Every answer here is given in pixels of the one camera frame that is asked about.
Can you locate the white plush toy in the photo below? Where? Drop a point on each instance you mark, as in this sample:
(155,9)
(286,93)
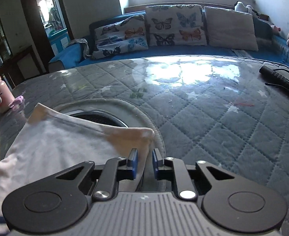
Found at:
(240,7)

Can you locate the black remote control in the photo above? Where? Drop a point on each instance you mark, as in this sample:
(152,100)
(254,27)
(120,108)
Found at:
(274,78)

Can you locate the butterfly cushion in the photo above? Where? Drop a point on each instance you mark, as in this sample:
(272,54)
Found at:
(126,36)
(171,25)

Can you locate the quilted star tablecloth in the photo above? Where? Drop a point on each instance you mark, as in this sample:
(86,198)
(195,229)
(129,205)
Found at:
(217,109)

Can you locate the left butterfly cushion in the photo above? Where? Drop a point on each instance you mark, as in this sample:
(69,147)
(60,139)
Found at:
(126,36)

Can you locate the middle butterfly cushion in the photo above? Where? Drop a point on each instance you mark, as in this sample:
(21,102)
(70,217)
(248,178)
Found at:
(171,25)

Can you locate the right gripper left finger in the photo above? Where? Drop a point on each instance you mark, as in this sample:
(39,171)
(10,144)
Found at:
(59,201)

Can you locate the blue sofa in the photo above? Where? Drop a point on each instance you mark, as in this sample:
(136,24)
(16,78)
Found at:
(270,44)

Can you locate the cream sweatshirt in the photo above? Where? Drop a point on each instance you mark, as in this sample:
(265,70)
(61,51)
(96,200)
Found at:
(51,141)

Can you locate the plain beige cushion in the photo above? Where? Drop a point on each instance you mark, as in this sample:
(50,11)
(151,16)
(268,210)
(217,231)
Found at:
(230,29)

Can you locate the grey blanket on sofa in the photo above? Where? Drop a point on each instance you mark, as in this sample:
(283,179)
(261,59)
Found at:
(83,44)

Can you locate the round induction cooktop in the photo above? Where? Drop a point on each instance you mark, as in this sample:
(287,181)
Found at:
(97,117)

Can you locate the dark wooden cabinet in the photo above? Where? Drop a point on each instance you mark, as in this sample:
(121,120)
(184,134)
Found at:
(9,68)

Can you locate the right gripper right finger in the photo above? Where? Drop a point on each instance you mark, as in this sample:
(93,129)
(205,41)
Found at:
(228,200)

